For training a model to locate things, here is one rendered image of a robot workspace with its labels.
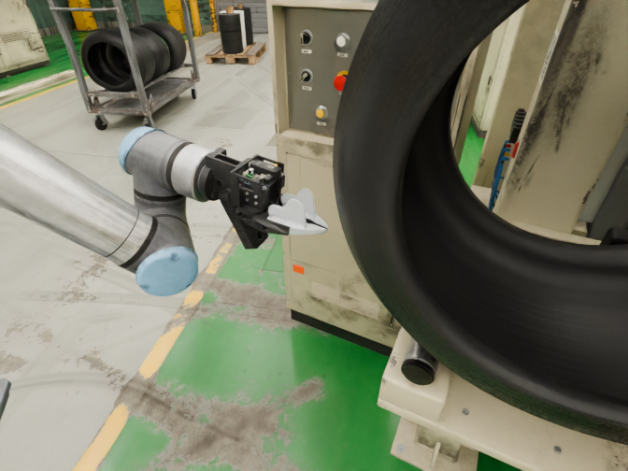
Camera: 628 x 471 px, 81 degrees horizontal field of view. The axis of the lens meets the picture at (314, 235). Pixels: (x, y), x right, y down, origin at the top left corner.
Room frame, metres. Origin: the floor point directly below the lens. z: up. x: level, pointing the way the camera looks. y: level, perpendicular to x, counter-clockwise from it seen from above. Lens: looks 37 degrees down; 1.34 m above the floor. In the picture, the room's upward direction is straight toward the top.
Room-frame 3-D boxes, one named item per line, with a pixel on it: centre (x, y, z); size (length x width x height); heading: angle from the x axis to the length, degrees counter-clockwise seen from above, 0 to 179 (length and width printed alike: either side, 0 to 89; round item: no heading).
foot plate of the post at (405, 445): (0.62, -0.44, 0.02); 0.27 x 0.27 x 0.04; 64
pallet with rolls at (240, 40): (7.09, 1.33, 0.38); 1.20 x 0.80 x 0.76; 177
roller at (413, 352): (0.44, -0.21, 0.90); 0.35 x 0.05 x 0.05; 154
